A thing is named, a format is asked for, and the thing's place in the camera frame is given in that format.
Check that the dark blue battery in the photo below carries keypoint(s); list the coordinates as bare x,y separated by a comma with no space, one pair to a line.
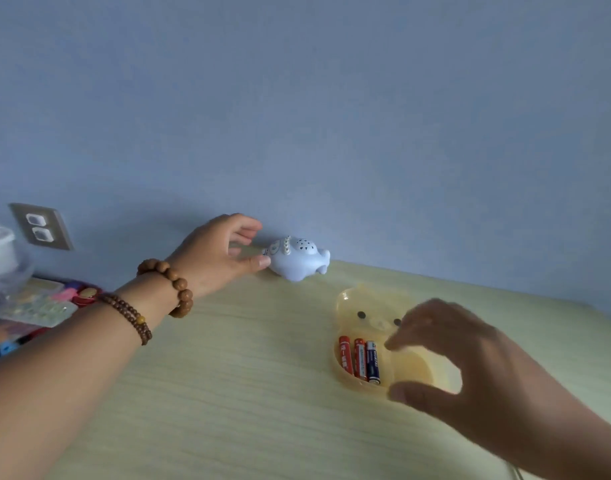
373,363

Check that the person's left hand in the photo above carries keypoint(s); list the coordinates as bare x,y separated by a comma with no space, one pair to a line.
210,259

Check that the person's right forearm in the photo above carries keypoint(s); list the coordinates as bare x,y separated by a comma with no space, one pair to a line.
585,444

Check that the person's left forearm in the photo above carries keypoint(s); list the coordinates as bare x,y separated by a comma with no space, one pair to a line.
50,374

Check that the red blue round toy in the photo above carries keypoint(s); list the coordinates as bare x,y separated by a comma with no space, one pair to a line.
83,294

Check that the light blue animal toy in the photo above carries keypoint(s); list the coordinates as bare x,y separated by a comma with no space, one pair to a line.
298,259

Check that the grey wall outlet white covers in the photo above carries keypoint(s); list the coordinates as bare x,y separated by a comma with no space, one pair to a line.
41,227

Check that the yellow bear storage box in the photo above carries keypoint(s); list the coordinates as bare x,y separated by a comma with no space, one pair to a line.
355,299

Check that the person's right hand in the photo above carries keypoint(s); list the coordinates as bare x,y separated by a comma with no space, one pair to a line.
495,384

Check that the red battery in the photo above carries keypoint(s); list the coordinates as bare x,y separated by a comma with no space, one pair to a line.
360,359
345,355

